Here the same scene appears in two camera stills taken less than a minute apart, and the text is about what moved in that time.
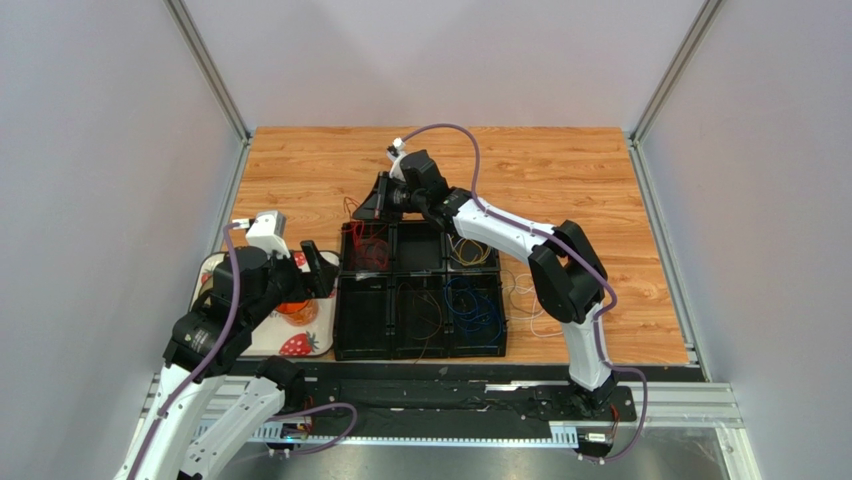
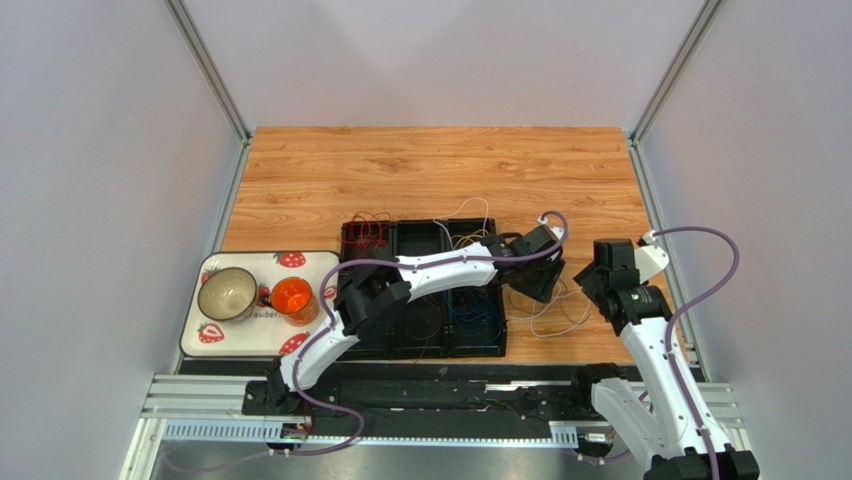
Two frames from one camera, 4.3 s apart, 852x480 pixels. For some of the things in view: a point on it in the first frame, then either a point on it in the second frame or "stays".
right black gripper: [383, 199] → [592, 282]
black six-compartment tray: [407, 290] stays
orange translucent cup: [299, 313] stays
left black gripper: [323, 272] → [543, 292]
